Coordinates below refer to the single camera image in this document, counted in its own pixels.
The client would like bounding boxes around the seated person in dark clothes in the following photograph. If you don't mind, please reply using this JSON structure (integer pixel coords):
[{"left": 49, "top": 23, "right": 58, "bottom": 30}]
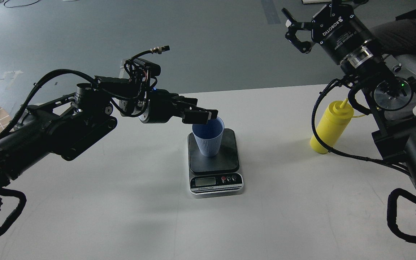
[{"left": 369, "top": 0, "right": 416, "bottom": 87}]

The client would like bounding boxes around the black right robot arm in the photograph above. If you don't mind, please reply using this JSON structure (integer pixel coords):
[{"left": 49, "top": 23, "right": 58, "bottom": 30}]
[{"left": 282, "top": 0, "right": 416, "bottom": 244}]

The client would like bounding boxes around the blue ribbed cup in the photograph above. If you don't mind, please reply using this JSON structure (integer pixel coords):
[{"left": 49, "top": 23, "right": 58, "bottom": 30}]
[{"left": 192, "top": 117, "right": 225, "bottom": 157}]

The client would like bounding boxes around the black digital kitchen scale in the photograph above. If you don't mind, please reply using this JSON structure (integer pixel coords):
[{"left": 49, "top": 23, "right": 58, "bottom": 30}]
[{"left": 187, "top": 128, "right": 244, "bottom": 197}]

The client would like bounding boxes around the grey office chair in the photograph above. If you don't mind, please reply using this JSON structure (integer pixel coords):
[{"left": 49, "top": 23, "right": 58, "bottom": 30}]
[{"left": 385, "top": 54, "right": 416, "bottom": 76}]

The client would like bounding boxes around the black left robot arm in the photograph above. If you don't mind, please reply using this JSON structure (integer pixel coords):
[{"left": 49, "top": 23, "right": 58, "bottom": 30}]
[{"left": 0, "top": 46, "right": 218, "bottom": 237}]

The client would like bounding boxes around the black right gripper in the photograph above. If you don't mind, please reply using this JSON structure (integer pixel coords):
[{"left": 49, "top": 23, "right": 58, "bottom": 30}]
[{"left": 282, "top": 0, "right": 374, "bottom": 65}]

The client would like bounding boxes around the grey floor socket plate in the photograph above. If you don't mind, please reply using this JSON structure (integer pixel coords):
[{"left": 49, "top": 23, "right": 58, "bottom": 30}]
[{"left": 119, "top": 58, "right": 134, "bottom": 79}]

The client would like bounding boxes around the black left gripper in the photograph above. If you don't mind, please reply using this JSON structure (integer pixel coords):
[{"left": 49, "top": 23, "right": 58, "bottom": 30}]
[{"left": 139, "top": 89, "right": 218, "bottom": 125}]

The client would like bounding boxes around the yellow squeeze bottle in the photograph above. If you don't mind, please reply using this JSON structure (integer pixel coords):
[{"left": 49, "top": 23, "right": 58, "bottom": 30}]
[{"left": 311, "top": 98, "right": 365, "bottom": 147}]

